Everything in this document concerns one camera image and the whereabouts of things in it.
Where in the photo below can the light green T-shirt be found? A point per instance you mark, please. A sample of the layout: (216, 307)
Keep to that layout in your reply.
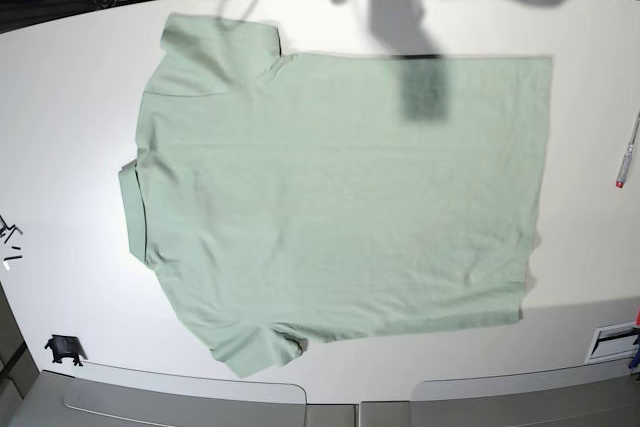
(286, 198)

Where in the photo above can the black plastic clip part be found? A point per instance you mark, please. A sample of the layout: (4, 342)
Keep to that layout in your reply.
(65, 347)

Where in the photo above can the small black bit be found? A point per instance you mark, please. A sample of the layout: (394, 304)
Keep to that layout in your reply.
(15, 253)

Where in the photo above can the red-tipped screwdriver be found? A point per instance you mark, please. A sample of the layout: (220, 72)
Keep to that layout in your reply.
(628, 156)

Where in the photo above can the left grey chair back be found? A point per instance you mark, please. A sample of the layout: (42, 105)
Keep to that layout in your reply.
(149, 408)

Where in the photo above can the grey chair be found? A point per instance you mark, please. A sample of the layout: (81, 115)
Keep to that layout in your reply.
(602, 394)
(149, 408)

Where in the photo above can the right grey chair back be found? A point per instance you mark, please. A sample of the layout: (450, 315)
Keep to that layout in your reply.
(602, 394)

